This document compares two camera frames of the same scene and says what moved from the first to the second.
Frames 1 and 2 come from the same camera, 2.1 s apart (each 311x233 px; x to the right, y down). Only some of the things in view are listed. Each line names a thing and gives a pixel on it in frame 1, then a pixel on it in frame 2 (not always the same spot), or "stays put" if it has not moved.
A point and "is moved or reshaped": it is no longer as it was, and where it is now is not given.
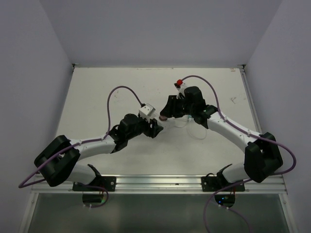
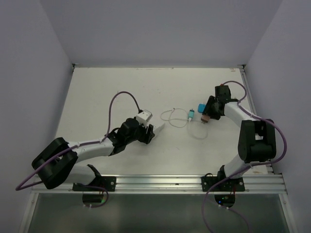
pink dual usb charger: x=163 y=118 is moved or reshaped
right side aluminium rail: x=250 y=95 stays put
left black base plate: x=108 y=182 stays put
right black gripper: x=171 y=109 -> x=207 y=109
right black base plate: x=214 y=183 stays put
